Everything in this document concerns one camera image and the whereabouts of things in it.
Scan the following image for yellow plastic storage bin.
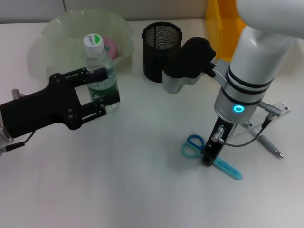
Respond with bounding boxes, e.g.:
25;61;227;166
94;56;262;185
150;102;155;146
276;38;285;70
205;0;248;63

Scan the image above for black mesh pen cup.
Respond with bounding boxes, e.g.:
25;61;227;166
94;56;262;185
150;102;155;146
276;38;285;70
142;21;183;83

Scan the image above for right wrist cable with connector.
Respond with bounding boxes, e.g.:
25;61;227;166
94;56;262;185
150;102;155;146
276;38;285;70
210;101;289;147

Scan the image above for clear green-label water bottle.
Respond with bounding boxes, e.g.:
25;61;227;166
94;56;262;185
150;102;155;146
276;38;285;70
83;33;121;114

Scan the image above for silver mechanical pen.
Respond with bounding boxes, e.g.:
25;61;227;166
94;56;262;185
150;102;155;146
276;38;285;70
247;120;285;159

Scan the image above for pale green glass fruit bowl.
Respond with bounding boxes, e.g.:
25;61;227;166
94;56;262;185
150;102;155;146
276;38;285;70
28;8;134;80

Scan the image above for clear plastic ruler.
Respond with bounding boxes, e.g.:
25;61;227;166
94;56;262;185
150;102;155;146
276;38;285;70
231;101;292;139

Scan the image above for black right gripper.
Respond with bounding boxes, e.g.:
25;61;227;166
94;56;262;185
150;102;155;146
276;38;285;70
202;116;235;167

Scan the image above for blue and teal scissors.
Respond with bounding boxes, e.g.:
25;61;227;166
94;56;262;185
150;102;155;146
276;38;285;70
181;134;243;181

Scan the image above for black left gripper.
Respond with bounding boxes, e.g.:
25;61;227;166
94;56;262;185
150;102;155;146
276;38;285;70
0;67;109;139

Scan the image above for left wrist cable with connector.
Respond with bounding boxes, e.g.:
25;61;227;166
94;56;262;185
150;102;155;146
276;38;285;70
0;88;37;153

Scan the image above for wrist cable with connector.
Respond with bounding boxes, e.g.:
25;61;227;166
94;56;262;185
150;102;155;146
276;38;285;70
0;88;37;153
210;101;289;147

